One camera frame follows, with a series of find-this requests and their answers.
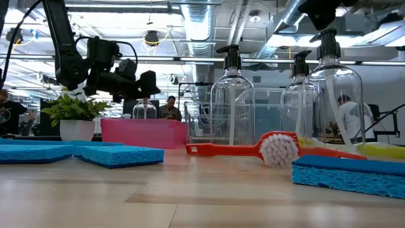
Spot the pink plastic bin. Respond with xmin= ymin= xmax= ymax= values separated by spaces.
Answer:
xmin=100 ymin=118 xmax=187 ymax=150

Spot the clear soap pump bottle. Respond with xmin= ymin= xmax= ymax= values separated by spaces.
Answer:
xmin=132 ymin=97 xmax=158 ymax=120
xmin=302 ymin=28 xmax=367 ymax=151
xmin=209 ymin=44 xmax=256 ymax=146
xmin=280 ymin=49 xmax=314 ymax=142

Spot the silver ventilation duct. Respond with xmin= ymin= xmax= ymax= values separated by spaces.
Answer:
xmin=180 ymin=0 xmax=218 ymax=102
xmin=254 ymin=0 xmax=306 ymax=61

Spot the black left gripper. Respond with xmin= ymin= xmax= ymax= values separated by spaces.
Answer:
xmin=82 ymin=68 xmax=161 ymax=104

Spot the green plant in white pot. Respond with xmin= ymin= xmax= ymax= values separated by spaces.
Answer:
xmin=40 ymin=87 xmax=111 ymax=142

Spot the thin red dish brush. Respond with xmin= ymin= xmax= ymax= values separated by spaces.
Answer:
xmin=185 ymin=130 xmax=300 ymax=168

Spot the round black ceiling fixture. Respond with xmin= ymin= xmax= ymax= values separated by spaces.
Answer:
xmin=5 ymin=27 xmax=23 ymax=44
xmin=144 ymin=30 xmax=161 ymax=47

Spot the yellow-green dish brush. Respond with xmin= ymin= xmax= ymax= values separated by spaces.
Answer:
xmin=296 ymin=136 xmax=405 ymax=160

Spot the black monitor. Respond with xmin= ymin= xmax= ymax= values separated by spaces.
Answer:
xmin=122 ymin=99 xmax=161 ymax=118

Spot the light blue sponge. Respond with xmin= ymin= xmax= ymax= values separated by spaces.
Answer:
xmin=73 ymin=145 xmax=165 ymax=169
xmin=0 ymin=144 xmax=75 ymax=165

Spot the small clear plastic bin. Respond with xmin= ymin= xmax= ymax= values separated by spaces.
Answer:
xmin=184 ymin=101 xmax=254 ymax=146

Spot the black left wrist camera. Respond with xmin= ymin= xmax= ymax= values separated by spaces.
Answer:
xmin=117 ymin=58 xmax=138 ymax=80

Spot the dark blue scrub sponge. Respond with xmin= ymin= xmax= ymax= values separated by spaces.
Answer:
xmin=290 ymin=154 xmax=405 ymax=200

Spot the person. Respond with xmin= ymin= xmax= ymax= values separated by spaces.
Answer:
xmin=158 ymin=95 xmax=184 ymax=122
xmin=0 ymin=89 xmax=36 ymax=136
xmin=336 ymin=94 xmax=376 ymax=140

